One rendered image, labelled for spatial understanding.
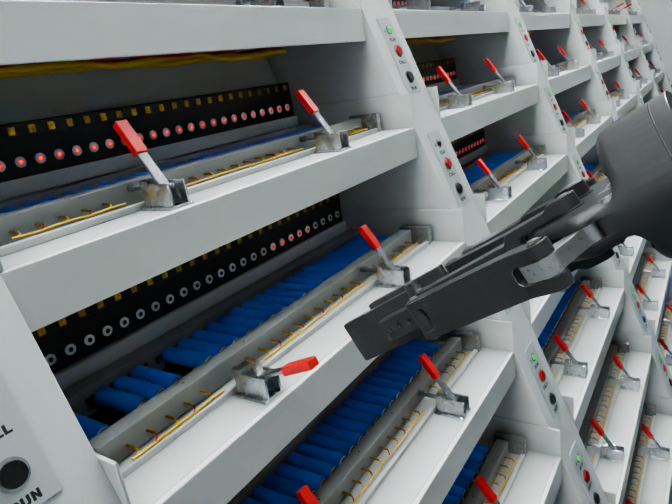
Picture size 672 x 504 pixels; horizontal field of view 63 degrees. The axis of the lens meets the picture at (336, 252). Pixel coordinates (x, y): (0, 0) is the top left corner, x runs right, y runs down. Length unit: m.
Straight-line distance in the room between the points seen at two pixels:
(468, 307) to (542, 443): 0.69
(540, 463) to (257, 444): 0.58
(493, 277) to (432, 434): 0.47
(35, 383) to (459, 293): 0.27
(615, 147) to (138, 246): 0.34
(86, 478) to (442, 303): 0.25
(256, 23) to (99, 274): 0.36
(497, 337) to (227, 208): 0.52
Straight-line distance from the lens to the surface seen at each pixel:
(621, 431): 1.36
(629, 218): 0.28
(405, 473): 0.68
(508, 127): 1.53
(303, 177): 0.61
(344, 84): 0.90
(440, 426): 0.75
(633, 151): 0.28
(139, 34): 0.56
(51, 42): 0.51
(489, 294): 0.29
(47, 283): 0.42
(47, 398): 0.40
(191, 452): 0.48
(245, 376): 0.51
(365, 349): 0.39
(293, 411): 0.52
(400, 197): 0.88
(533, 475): 0.95
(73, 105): 0.73
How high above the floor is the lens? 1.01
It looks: 5 degrees down
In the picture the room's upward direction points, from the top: 25 degrees counter-clockwise
